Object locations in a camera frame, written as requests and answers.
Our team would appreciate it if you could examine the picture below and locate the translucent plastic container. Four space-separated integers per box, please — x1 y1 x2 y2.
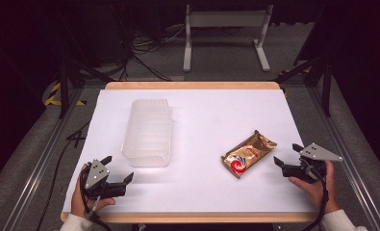
121 98 173 168

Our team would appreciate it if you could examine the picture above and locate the aluminium floor rail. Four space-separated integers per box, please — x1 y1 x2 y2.
1 86 85 231
307 86 380 231

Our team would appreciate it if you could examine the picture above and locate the wooden table board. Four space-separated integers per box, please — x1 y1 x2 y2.
60 81 319 224

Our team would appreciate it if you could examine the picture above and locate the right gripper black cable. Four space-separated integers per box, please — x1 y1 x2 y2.
301 175 330 231

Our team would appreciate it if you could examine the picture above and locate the white table sheet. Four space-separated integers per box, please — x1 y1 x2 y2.
62 89 317 215

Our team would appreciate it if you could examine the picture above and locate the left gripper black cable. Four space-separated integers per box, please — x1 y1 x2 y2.
79 168 114 231

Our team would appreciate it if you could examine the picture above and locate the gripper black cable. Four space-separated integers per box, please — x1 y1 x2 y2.
79 168 114 231
301 175 330 231

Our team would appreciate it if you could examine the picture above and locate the gold snack packet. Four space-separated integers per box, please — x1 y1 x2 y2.
220 129 279 180

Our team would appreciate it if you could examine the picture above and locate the white metal stand frame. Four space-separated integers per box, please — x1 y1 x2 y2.
182 4 274 73

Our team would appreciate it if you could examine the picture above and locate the black floor cable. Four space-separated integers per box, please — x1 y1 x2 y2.
36 120 92 231

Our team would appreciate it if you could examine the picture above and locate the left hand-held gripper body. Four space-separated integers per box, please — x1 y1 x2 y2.
82 158 127 200

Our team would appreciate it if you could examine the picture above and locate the black tripod stand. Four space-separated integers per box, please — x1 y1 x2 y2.
56 47 115 120
273 47 334 118

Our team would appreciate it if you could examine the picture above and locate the tangle of black floor cables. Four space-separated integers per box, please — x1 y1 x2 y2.
113 22 187 82

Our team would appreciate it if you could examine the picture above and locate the yellow black hazard tape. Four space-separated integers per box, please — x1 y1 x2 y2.
43 81 88 107

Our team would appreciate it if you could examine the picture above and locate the person's left hand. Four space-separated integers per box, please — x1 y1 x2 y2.
70 163 116 219

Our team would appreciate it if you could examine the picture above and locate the person's right hand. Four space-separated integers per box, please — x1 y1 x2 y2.
288 160 340 215

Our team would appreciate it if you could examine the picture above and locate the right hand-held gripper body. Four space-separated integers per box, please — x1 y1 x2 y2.
281 142 343 185

